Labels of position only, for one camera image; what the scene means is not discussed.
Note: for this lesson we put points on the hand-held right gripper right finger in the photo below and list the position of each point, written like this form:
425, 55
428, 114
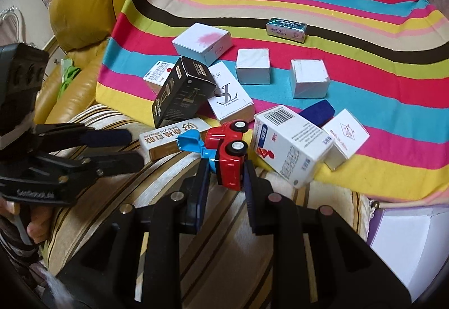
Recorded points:
253, 205

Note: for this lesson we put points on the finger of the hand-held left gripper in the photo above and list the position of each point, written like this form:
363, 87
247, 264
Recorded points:
119, 163
108, 137

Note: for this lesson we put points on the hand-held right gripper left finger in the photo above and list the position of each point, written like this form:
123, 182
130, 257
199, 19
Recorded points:
200, 200

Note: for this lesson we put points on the gold and white box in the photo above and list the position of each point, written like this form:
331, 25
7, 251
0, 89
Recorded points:
165, 140

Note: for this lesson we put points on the red toy truck blue bucket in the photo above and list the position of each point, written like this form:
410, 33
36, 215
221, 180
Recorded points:
229, 158

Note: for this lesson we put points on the large white box with barcode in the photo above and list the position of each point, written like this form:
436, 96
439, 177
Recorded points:
291, 144

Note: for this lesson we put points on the white medicine box red dot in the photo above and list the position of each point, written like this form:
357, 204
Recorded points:
156, 79

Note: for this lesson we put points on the white box with black monogram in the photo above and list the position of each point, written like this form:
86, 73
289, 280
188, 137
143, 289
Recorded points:
229, 95

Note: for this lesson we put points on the white box with diamond logo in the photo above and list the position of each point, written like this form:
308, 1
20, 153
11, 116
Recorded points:
345, 140

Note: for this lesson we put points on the dark blue case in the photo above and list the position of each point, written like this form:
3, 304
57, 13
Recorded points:
317, 112

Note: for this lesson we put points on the purple and white storage box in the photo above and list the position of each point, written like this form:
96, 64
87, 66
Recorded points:
410, 246

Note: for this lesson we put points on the person's left hand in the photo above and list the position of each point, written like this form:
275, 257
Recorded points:
35, 228

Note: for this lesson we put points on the green cloth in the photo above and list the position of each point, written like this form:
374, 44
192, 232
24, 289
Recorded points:
66, 79

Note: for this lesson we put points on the white ornate furniture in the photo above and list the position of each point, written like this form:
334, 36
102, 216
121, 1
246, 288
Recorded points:
10, 25

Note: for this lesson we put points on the beige striped cushion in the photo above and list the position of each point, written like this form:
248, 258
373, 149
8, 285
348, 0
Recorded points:
224, 260

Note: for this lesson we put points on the white box with pink stain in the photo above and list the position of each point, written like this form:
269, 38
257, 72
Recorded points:
200, 42

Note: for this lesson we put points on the white cube box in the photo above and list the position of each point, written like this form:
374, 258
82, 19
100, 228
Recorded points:
310, 79
252, 67

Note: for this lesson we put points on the grey fuzzy cloth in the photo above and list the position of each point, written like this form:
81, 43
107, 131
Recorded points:
52, 288

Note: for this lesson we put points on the green gum packet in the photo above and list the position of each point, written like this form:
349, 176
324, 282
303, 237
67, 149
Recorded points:
286, 30

